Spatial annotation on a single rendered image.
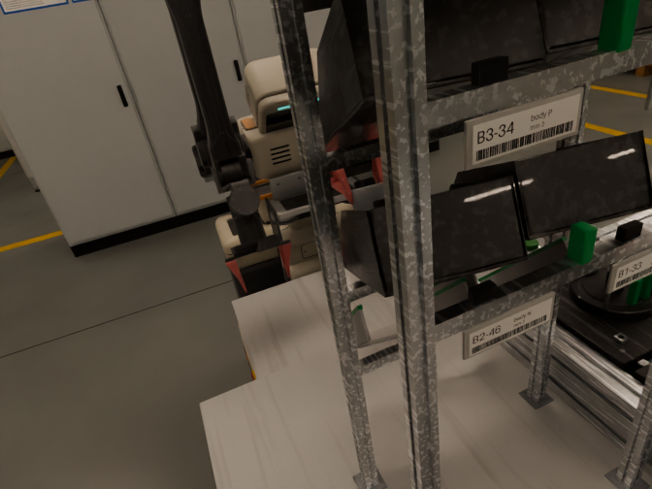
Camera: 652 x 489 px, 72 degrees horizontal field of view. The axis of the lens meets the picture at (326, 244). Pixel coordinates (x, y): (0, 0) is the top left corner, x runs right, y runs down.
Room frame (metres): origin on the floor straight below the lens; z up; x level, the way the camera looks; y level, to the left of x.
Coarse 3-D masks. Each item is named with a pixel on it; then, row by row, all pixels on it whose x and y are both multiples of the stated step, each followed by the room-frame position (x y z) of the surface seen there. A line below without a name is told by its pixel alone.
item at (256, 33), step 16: (240, 0) 3.47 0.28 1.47; (256, 0) 3.50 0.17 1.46; (240, 16) 3.46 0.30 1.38; (256, 16) 3.49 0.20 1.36; (272, 16) 3.52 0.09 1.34; (320, 16) 3.62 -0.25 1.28; (240, 32) 3.46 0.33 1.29; (256, 32) 3.49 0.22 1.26; (272, 32) 3.51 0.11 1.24; (320, 32) 3.61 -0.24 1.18; (256, 48) 3.48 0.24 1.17; (272, 48) 3.51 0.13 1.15
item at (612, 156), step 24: (600, 144) 0.38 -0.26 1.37; (624, 144) 0.38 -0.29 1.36; (480, 168) 0.42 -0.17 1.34; (504, 168) 0.38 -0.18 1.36; (528, 168) 0.36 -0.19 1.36; (552, 168) 0.37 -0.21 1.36; (576, 168) 0.37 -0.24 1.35; (600, 168) 0.37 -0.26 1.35; (624, 168) 0.37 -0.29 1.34; (648, 168) 0.37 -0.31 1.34; (528, 192) 0.35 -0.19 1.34; (552, 192) 0.36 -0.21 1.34; (576, 192) 0.36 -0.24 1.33; (600, 192) 0.36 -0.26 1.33; (624, 192) 0.36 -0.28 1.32; (648, 192) 0.36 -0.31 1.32; (528, 216) 0.35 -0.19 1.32; (552, 216) 0.35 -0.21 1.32; (576, 216) 0.35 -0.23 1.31; (600, 216) 0.35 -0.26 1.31; (528, 240) 0.34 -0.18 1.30
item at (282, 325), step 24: (288, 288) 0.95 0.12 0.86; (312, 288) 0.94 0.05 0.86; (240, 312) 0.89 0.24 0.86; (264, 312) 0.87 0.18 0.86; (288, 312) 0.85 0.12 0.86; (312, 312) 0.84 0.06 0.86; (384, 312) 0.79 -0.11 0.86; (264, 336) 0.79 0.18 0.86; (288, 336) 0.77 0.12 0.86; (312, 336) 0.76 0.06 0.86; (264, 360) 0.71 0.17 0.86; (288, 360) 0.70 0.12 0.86
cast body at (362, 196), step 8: (360, 184) 0.56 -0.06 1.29; (368, 184) 0.56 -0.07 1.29; (376, 184) 0.55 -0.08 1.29; (352, 192) 0.55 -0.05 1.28; (360, 192) 0.55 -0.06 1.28; (368, 192) 0.55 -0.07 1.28; (376, 192) 0.55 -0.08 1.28; (360, 200) 0.54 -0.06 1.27; (368, 200) 0.54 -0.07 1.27; (360, 208) 0.54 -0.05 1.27; (368, 208) 0.54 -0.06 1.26
